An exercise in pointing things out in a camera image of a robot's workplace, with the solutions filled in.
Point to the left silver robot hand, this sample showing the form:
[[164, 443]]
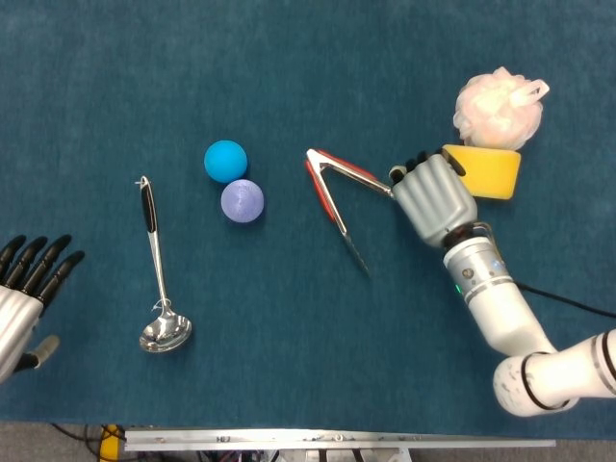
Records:
[[24, 298]]

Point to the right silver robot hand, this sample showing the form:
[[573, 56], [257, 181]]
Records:
[[433, 202]]

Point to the yellow sponge block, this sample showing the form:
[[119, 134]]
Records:
[[491, 171]]

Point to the steel tongs red grips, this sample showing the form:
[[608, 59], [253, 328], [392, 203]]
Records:
[[332, 192]]

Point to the white mesh bath pouf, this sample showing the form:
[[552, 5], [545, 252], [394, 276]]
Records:
[[498, 110]]

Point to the dark blue ball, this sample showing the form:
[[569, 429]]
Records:
[[242, 201]]

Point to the light blue ball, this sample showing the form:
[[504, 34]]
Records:
[[225, 161]]

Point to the teal carpet table mat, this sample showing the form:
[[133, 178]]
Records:
[[308, 96]]

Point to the yellow box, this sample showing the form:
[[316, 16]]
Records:
[[111, 445]]

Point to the aluminium rail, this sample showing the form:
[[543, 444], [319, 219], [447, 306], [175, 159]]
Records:
[[337, 439]]

